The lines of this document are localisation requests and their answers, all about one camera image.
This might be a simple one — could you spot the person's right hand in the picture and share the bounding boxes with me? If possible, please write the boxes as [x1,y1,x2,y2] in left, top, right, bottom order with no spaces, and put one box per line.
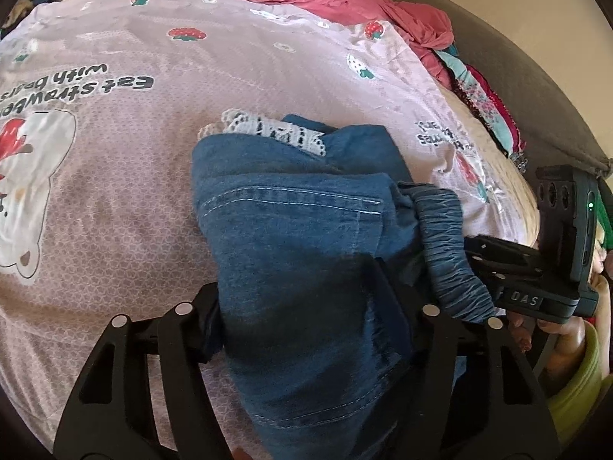
[506,312,556,353]

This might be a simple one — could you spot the person's right forearm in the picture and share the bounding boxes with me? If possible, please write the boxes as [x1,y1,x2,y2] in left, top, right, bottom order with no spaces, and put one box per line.
[541,321,613,422]

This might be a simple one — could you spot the blue denim pants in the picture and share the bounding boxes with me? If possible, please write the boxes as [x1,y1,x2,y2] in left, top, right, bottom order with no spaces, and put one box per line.
[192,108,499,460]

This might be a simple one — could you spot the stack of colourful clothes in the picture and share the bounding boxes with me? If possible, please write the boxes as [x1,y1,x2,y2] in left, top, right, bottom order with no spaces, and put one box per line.
[433,45,528,174]

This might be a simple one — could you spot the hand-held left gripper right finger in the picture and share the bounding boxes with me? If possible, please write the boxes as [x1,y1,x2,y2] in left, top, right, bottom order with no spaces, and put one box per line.
[374,258,561,460]

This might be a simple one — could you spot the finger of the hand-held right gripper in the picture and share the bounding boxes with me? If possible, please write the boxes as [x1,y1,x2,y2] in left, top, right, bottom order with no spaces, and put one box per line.
[462,234,544,294]

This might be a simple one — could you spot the grey headboard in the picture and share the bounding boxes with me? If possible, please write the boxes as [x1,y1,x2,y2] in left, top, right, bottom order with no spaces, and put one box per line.
[390,0,613,179]

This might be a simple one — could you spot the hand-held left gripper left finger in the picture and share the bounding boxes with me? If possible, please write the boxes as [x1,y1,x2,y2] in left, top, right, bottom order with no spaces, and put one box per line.
[52,283,231,460]

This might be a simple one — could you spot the cream bed sheet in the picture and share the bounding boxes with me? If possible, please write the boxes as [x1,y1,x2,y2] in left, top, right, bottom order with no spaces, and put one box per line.
[441,90,543,246]

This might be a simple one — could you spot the strawberry printed bed cover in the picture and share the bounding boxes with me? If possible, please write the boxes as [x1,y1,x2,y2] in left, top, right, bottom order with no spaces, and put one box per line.
[0,0,542,460]

